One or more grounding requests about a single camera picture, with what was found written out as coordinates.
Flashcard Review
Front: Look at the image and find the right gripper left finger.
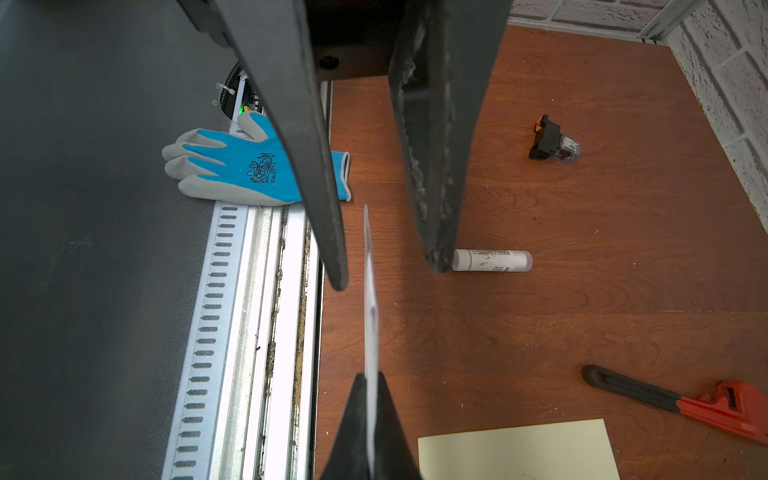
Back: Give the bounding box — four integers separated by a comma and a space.
320, 373, 368, 480

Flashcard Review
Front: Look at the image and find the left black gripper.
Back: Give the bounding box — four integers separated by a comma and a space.
179, 0, 511, 291

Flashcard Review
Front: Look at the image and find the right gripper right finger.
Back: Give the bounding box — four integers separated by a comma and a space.
376, 372, 422, 480

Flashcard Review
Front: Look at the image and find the white letter with blue border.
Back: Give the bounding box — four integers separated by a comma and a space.
364, 205, 379, 479

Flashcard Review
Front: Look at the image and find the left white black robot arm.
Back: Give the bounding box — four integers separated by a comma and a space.
182, 1, 511, 290

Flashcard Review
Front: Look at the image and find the cream yellow envelope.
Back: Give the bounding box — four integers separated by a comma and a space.
418, 418, 619, 479

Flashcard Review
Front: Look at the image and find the blue grey work glove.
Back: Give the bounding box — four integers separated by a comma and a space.
161, 110, 353, 208

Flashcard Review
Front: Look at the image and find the small black clear plug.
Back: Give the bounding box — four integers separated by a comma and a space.
528, 114, 581, 164

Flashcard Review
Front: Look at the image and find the white glue stick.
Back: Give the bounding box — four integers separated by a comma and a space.
452, 249, 533, 272

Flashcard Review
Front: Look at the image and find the red black pipe wrench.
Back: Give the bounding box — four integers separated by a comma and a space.
581, 365, 767, 445

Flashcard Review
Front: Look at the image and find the aluminium front rail frame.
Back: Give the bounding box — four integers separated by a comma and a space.
157, 77, 331, 480

